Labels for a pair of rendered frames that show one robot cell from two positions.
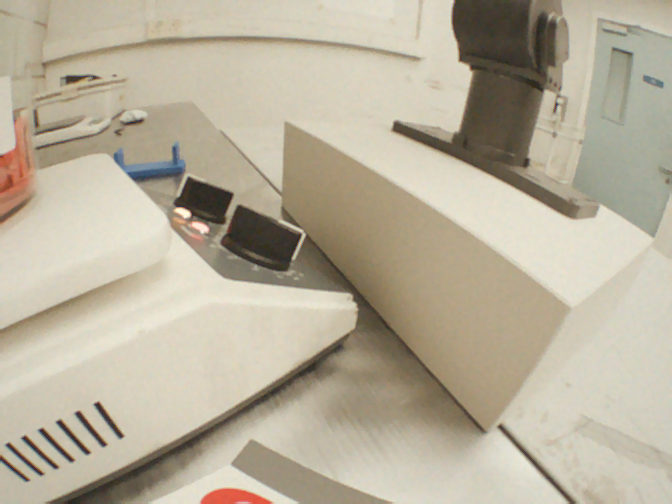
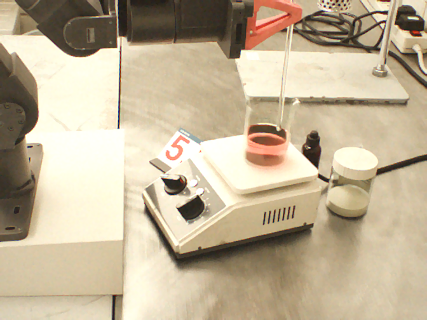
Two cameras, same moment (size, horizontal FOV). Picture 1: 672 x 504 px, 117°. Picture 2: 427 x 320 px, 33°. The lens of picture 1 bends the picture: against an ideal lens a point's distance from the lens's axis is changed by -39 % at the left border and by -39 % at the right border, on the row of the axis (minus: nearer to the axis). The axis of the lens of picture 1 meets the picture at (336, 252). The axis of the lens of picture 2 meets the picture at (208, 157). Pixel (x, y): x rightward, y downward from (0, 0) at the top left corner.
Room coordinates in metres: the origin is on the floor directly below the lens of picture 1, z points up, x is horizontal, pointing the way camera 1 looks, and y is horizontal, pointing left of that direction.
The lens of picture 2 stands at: (0.82, 0.37, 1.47)
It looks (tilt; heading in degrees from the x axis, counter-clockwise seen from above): 32 degrees down; 203
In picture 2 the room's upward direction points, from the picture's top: 4 degrees clockwise
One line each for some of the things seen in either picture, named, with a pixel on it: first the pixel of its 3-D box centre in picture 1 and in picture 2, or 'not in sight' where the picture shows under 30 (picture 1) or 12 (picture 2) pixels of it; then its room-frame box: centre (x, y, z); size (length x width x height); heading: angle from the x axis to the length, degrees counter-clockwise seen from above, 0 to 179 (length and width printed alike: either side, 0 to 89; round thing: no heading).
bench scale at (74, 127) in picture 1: (65, 129); not in sight; (0.68, 0.77, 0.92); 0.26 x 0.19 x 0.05; 117
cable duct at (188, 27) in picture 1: (257, 26); not in sight; (1.47, 0.43, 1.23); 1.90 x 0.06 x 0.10; 121
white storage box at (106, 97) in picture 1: (84, 102); not in sight; (0.97, 0.96, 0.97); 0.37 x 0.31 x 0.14; 28
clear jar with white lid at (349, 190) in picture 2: not in sight; (351, 182); (-0.02, 0.23, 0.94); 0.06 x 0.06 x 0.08
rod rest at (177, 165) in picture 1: (147, 160); not in sight; (0.36, 0.25, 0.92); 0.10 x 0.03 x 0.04; 111
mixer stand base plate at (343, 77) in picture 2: not in sight; (317, 75); (-0.40, 0.07, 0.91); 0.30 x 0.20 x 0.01; 121
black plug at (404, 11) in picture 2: not in sight; (398, 12); (-0.71, 0.14, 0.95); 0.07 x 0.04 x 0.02; 121
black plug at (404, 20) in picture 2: not in sight; (406, 22); (-0.66, 0.17, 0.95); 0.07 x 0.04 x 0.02; 121
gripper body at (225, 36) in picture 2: not in sight; (203, 16); (0.12, 0.06, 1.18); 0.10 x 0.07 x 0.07; 40
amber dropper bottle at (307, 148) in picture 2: not in sight; (311, 151); (-0.08, 0.16, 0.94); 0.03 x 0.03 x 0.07
